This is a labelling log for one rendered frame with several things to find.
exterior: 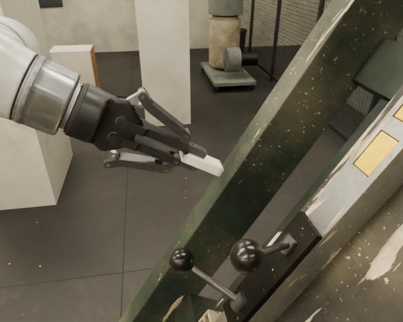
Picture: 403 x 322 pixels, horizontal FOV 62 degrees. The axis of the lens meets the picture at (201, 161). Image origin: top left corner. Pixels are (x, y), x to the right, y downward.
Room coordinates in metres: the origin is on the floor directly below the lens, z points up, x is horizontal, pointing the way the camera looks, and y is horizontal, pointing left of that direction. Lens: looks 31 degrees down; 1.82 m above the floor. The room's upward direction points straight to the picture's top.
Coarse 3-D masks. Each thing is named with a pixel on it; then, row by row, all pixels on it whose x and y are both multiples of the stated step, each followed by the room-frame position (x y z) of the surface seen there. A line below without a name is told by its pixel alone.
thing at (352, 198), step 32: (384, 128) 0.36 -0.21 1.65; (352, 160) 0.36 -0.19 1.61; (384, 160) 0.32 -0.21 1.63; (352, 192) 0.32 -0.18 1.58; (384, 192) 0.32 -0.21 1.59; (320, 224) 0.32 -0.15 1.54; (352, 224) 0.31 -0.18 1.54; (320, 256) 0.31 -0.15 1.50; (288, 288) 0.30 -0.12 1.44; (224, 320) 0.32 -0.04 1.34; (256, 320) 0.29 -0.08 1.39
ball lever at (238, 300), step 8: (184, 248) 0.36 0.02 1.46; (176, 256) 0.34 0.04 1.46; (184, 256) 0.34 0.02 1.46; (192, 256) 0.35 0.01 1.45; (176, 264) 0.33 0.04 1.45; (184, 264) 0.33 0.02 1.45; (192, 264) 0.34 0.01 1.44; (176, 272) 0.33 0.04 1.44; (184, 272) 0.33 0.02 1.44; (192, 272) 0.34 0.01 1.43; (200, 272) 0.34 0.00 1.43; (208, 280) 0.33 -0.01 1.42; (216, 288) 0.32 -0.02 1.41; (224, 288) 0.32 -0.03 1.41; (232, 296) 0.31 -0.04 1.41; (240, 296) 0.31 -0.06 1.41; (232, 304) 0.31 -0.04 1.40; (240, 304) 0.30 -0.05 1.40
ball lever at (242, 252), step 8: (288, 232) 0.33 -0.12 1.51; (240, 240) 0.27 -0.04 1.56; (248, 240) 0.27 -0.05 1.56; (288, 240) 0.32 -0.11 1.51; (296, 240) 0.32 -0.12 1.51; (232, 248) 0.26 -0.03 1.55; (240, 248) 0.26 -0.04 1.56; (248, 248) 0.25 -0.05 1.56; (256, 248) 0.26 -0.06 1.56; (264, 248) 0.28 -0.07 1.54; (272, 248) 0.29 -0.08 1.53; (280, 248) 0.30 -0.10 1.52; (288, 248) 0.31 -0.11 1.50; (232, 256) 0.25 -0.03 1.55; (240, 256) 0.25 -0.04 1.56; (248, 256) 0.25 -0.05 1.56; (256, 256) 0.25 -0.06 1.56; (264, 256) 0.25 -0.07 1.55; (232, 264) 0.25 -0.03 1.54; (240, 264) 0.24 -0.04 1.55; (248, 264) 0.24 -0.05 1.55; (256, 264) 0.24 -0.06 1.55; (240, 272) 0.24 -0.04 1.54; (248, 272) 0.24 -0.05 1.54; (256, 272) 0.24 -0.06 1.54
